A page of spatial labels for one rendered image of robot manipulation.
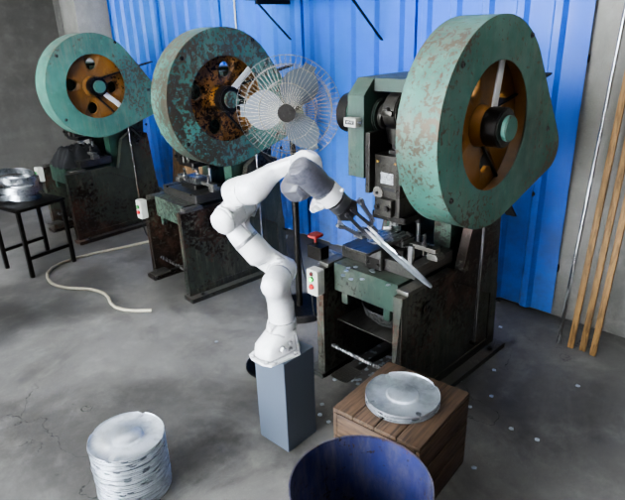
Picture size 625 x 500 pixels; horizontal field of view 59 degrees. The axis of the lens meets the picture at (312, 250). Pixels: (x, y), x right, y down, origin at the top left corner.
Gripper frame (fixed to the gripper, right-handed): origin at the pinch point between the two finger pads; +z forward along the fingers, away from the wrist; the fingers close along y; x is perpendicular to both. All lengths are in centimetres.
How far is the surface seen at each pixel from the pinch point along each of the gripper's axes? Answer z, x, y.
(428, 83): -16, 13, 52
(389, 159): 17, 58, 33
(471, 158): 27, 25, 51
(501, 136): 23, 14, 61
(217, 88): -35, 184, 13
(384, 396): 51, -2, -43
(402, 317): 56, 26, -17
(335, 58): 27, 240, 92
